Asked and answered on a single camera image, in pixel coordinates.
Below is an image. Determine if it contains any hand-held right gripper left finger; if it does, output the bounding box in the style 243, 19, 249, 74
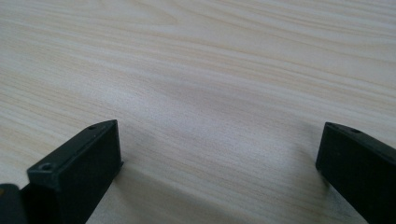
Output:
20, 119, 124, 224

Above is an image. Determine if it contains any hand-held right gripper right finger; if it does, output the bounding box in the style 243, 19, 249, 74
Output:
315, 121, 396, 224

